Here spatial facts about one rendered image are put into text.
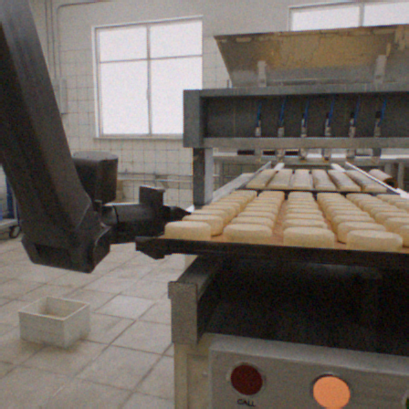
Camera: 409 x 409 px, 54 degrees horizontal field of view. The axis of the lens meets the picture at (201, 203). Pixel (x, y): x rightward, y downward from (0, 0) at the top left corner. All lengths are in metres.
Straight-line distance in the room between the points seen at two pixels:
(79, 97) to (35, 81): 5.00
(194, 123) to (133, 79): 3.97
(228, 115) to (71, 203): 0.83
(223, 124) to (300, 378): 0.88
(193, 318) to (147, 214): 0.20
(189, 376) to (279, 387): 0.11
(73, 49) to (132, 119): 1.12
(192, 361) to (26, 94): 0.32
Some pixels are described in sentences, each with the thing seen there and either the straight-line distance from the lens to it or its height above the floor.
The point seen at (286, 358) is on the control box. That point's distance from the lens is 0.42.
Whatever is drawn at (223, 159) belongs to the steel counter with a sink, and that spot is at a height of 0.85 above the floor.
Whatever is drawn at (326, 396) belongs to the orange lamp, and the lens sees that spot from 0.44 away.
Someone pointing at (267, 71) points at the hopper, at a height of 1.23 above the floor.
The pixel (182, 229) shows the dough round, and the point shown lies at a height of 0.96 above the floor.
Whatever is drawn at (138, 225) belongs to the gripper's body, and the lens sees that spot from 0.55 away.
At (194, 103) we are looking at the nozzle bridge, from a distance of 1.13.
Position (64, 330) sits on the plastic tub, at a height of 0.10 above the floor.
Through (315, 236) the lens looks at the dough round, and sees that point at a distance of 0.40.
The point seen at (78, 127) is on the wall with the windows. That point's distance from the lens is 5.34.
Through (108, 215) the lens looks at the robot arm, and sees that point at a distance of 0.54.
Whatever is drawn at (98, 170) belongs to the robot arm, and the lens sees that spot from 0.50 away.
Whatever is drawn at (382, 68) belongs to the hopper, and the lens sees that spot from 1.18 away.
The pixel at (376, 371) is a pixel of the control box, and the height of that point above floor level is 0.84.
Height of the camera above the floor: 1.05
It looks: 9 degrees down
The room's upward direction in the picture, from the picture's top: straight up
